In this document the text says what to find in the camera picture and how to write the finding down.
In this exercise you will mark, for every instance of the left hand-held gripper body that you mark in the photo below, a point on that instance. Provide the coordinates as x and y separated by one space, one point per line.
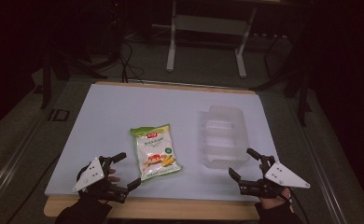
90 174

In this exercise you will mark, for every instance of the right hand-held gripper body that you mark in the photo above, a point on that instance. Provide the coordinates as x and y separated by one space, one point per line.
282 177

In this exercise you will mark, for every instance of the clear plastic container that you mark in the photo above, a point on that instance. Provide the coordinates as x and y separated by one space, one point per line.
223 137

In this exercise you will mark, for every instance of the green and white snack packet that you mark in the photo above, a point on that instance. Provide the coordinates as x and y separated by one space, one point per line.
155 152

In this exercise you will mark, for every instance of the person's left hand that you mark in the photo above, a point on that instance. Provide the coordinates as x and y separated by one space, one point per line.
113 179

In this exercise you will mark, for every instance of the person's right hand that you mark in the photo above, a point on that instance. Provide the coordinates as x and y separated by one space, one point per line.
272 202

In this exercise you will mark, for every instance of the white table mat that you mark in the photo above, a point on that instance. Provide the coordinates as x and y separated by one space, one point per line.
124 105

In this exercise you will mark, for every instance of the black metal stand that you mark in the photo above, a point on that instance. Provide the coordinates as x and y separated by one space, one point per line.
301 99
46 81

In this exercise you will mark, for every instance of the metal floor rail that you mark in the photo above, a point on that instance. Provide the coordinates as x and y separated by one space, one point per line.
326 186
12 161

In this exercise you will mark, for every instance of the black floor bracket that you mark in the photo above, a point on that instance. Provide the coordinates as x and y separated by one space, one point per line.
58 115

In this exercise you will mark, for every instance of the white metal table frame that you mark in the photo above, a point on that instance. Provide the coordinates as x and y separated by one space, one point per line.
171 46

